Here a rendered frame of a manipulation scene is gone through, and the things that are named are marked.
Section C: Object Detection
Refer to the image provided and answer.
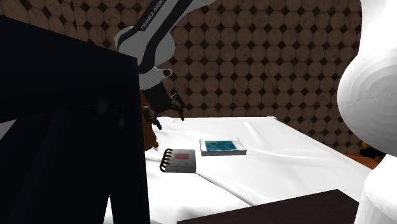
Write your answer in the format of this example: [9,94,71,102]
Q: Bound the white book with teal cover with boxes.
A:
[198,137,248,157]

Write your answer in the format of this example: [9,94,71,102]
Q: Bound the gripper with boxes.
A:
[142,81,186,131]

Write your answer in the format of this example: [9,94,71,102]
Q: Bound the grey spiral-bound notebook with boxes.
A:
[159,148,197,174]

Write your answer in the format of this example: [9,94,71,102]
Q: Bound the white bed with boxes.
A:
[103,116,373,224]

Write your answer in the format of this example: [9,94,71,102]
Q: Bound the brown figure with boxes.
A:
[139,90,160,152]

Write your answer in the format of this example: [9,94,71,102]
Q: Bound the large white rounded object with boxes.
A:
[337,0,397,224]

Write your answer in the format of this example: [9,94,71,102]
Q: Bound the orange and black furniture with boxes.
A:
[343,141,387,170]

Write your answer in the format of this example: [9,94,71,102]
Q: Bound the large black furniture piece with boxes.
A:
[0,15,152,224]

